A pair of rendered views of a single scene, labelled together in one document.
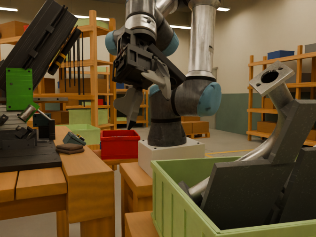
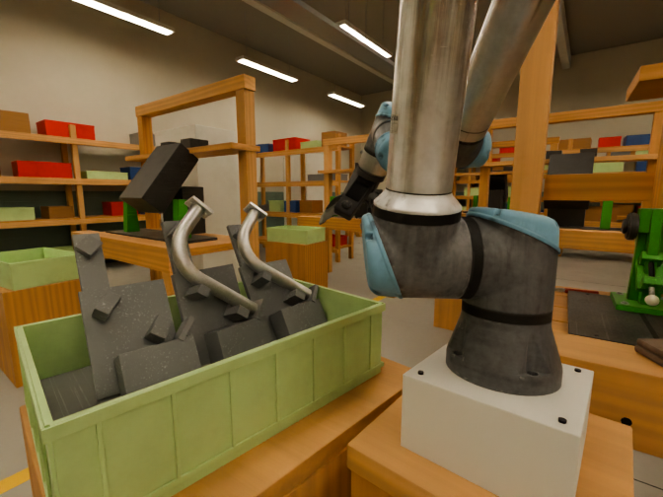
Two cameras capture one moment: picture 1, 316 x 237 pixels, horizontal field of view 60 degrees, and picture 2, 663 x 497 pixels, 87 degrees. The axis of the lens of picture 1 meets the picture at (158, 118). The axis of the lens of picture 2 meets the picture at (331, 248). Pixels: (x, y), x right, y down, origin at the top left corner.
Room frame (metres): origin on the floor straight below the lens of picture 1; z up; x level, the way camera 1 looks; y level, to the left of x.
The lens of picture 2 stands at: (1.32, -0.50, 1.21)
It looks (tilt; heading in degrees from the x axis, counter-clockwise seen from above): 9 degrees down; 148
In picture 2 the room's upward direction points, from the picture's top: straight up
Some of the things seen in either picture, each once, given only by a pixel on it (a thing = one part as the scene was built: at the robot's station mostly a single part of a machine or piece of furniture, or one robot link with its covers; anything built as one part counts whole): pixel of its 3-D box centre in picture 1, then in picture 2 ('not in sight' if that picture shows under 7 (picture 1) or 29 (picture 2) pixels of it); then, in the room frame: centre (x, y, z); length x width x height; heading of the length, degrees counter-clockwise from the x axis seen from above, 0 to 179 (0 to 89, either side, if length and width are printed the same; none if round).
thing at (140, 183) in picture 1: (167, 174); (493, 446); (1.05, -0.04, 0.83); 0.32 x 0.32 x 0.04; 18
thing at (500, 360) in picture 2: (166, 130); (502, 335); (1.05, -0.03, 1.01); 0.15 x 0.15 x 0.10
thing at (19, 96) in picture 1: (19, 89); not in sight; (1.35, 0.68, 1.17); 0.13 x 0.12 x 0.20; 24
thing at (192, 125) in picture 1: (184, 124); not in sight; (7.69, -0.75, 0.37); 1.20 x 0.80 x 0.74; 120
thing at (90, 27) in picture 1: (49, 93); not in sight; (4.50, 1.78, 1.19); 2.30 x 0.55 x 2.39; 62
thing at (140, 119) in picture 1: (104, 97); not in sight; (9.90, 1.92, 1.12); 3.16 x 0.54 x 2.24; 112
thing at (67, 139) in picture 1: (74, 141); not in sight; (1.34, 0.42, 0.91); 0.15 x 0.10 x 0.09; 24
